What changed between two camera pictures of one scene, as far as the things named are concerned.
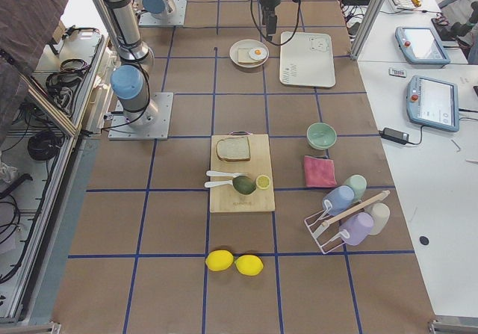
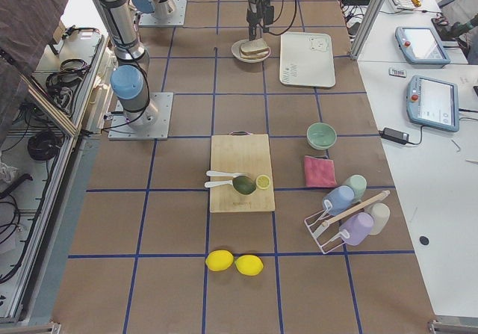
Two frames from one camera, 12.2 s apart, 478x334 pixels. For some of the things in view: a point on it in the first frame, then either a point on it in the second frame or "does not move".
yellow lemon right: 249,264 does not move
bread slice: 243,56 to 254,56
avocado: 244,184 does not move
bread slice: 234,149 to 253,46
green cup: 358,183 does not move
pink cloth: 319,172 does not move
